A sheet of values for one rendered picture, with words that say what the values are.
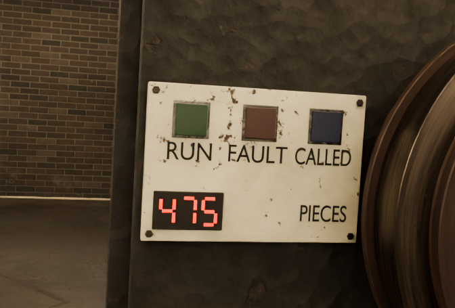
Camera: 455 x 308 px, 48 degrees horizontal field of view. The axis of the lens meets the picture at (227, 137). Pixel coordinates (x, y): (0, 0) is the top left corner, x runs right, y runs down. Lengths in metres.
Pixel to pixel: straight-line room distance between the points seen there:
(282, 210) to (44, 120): 6.10
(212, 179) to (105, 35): 6.06
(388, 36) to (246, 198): 0.27
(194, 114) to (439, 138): 0.26
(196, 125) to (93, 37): 6.06
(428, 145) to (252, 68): 0.22
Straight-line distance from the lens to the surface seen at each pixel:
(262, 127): 0.59
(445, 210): 0.52
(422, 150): 0.52
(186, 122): 0.57
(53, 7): 6.72
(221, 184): 0.59
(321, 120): 0.61
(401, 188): 0.51
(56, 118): 6.61
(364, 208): 0.57
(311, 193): 0.62
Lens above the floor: 1.21
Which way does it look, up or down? 3 degrees down
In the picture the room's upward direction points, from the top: 3 degrees clockwise
